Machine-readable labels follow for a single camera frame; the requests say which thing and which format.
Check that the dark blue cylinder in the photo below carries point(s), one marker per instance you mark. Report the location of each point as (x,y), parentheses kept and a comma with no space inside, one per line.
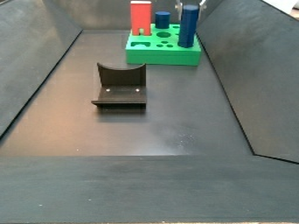
(162,19)

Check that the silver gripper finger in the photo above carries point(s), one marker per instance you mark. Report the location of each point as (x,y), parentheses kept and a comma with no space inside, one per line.
(178,5)
(203,5)

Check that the black curved holder stand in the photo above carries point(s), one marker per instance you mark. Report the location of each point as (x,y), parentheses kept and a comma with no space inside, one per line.
(122,86)

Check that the blue hexagon prism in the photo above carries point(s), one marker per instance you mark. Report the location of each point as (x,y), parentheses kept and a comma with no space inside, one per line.
(190,15)

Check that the green shape sorter board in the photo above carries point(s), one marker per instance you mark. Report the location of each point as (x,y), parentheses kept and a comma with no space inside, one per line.
(159,49)

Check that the red arch block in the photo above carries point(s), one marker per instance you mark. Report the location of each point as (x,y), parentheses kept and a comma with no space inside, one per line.
(140,17)

